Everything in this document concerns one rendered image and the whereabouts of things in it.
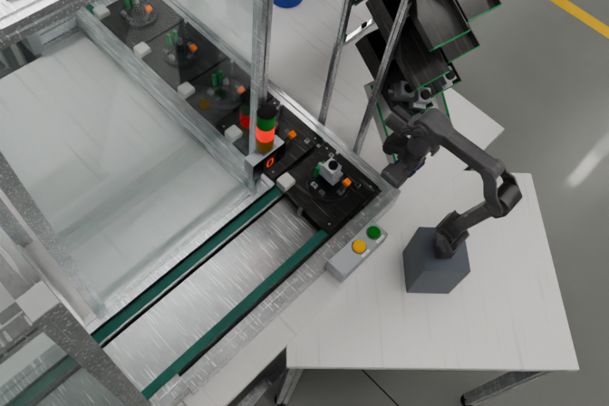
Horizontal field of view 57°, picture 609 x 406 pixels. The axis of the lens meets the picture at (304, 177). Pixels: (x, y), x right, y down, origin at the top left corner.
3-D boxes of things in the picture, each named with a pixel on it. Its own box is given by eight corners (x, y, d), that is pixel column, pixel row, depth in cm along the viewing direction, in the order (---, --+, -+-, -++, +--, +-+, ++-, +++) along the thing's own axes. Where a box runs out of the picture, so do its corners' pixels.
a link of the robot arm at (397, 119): (446, 115, 135) (408, 86, 139) (426, 133, 132) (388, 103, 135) (432, 141, 145) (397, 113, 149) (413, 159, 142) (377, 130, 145)
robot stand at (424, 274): (449, 294, 180) (471, 272, 162) (406, 293, 178) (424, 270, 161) (442, 253, 187) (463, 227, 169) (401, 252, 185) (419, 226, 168)
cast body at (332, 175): (342, 178, 178) (345, 167, 172) (333, 186, 176) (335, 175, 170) (323, 161, 180) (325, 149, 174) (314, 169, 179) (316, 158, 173)
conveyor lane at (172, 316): (372, 201, 194) (378, 188, 185) (179, 380, 158) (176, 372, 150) (313, 149, 202) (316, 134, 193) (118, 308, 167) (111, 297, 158)
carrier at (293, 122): (323, 141, 193) (327, 120, 183) (272, 182, 183) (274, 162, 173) (274, 100, 200) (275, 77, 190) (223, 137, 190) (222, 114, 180)
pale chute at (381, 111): (417, 146, 192) (425, 148, 188) (388, 163, 187) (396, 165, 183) (393, 69, 182) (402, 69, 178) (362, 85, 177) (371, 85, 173)
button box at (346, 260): (384, 241, 182) (389, 233, 177) (341, 284, 173) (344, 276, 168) (368, 227, 184) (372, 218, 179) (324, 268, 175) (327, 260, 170)
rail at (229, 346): (394, 205, 194) (401, 189, 185) (193, 396, 157) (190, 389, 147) (382, 195, 196) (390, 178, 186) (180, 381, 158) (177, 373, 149)
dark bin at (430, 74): (446, 73, 162) (461, 65, 155) (412, 91, 157) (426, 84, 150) (400, -13, 161) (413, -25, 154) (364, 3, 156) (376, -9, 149)
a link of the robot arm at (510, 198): (527, 194, 132) (508, 175, 132) (511, 213, 129) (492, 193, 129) (459, 231, 161) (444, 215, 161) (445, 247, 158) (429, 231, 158)
